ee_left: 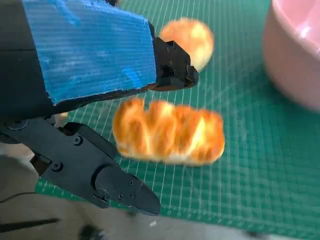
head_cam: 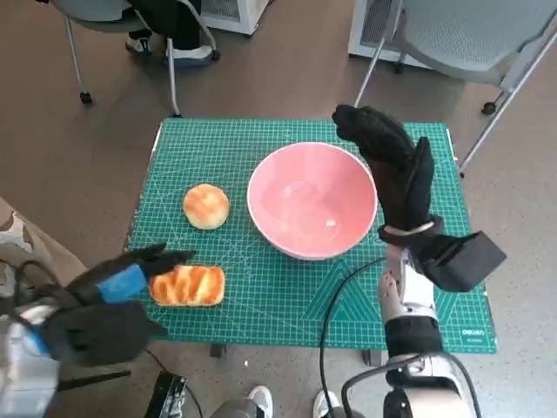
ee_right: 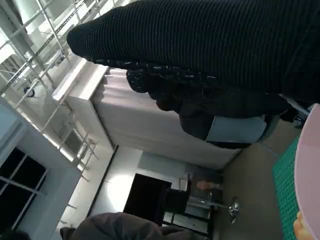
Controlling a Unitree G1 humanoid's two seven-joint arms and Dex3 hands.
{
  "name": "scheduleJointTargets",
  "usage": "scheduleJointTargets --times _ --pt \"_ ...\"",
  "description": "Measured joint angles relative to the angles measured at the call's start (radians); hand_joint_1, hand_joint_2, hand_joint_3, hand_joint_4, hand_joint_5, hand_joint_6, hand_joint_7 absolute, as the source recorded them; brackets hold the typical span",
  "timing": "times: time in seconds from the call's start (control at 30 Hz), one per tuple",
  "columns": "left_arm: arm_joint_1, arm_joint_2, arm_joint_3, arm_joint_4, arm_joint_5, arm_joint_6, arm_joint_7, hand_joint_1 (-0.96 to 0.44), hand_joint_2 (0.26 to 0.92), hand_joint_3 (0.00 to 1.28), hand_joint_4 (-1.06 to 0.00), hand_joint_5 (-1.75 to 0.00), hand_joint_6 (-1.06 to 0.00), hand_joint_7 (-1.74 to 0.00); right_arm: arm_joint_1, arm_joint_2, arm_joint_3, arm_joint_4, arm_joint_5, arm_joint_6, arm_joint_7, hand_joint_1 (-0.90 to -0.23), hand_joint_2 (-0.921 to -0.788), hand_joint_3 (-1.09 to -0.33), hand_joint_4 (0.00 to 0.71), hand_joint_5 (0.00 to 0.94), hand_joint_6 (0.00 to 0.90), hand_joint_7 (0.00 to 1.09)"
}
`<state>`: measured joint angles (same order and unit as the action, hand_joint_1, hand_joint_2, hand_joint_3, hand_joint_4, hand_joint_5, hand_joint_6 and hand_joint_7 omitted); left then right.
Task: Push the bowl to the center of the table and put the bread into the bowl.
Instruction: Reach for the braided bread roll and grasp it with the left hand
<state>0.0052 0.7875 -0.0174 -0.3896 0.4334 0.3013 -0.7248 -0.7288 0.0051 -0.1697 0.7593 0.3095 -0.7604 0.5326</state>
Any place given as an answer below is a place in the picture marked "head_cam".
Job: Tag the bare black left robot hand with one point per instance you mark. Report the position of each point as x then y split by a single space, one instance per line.
122 283

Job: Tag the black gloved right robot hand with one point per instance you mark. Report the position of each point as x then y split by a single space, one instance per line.
400 183

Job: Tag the long striped toy bread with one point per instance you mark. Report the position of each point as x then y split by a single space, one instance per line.
191 285

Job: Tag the pink bowl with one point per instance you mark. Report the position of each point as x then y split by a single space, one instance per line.
304 196

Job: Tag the round toy bread bun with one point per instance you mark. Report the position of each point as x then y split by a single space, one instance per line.
206 206

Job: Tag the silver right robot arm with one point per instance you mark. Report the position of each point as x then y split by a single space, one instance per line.
409 300

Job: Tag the black stand leg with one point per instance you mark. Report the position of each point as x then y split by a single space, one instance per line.
95 379

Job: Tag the person in beige trousers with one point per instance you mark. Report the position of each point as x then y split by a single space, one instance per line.
17 235

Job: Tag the black floor device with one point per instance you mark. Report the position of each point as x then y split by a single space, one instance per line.
165 396

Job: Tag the white cabinet with mesh panel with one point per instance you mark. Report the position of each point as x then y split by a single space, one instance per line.
361 43

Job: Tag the green cutting mat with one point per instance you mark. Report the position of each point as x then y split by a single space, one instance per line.
270 296

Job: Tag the grey mesh chair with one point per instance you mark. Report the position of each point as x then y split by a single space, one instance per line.
457 39

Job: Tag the grey robot left leg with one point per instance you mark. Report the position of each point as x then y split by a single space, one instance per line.
235 411

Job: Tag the white robot left foot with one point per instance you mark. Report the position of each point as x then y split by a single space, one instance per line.
261 402

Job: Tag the white robot foot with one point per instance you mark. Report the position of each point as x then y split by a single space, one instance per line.
326 405
261 402

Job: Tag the small white cabinet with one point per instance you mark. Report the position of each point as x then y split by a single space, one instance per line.
243 17

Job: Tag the white robot right foot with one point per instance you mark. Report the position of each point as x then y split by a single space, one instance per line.
326 405

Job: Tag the seated person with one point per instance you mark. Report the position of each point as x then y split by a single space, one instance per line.
183 26

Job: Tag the grey chair with seated person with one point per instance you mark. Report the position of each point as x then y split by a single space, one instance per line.
87 13

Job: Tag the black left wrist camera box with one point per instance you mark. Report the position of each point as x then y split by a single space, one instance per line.
100 335

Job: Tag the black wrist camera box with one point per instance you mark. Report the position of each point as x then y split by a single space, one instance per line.
100 335
465 265

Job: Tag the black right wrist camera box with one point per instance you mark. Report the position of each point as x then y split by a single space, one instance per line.
465 265

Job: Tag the black table bracket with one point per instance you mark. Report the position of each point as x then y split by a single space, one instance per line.
217 351
373 359

